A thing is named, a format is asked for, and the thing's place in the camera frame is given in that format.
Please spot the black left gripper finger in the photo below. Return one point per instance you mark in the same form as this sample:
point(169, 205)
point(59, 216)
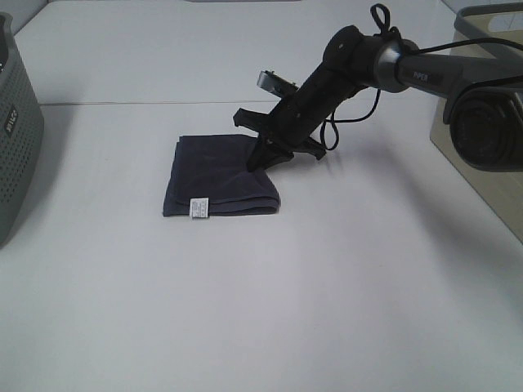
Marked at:
point(254, 155)

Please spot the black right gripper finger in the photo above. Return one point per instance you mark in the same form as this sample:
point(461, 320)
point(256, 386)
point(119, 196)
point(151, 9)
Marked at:
point(272, 155)

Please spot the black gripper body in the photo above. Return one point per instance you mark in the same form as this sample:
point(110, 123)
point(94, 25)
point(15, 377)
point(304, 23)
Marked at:
point(290, 123)

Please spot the dark grey towel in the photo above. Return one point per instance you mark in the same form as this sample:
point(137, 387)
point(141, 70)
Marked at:
point(215, 167)

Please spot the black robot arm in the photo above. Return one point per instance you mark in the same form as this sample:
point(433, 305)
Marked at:
point(384, 61)

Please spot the white towel care label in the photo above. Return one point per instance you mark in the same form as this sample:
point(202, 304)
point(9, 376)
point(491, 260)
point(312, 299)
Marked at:
point(199, 208)

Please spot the beige bin with grey rim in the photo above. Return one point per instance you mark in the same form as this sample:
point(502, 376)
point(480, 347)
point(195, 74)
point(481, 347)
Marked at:
point(486, 53)

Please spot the grey perforated plastic basket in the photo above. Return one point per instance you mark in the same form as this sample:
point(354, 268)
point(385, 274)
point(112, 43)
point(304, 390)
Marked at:
point(22, 127)

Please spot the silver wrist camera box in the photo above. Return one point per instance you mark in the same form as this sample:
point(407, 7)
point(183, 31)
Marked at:
point(275, 85)

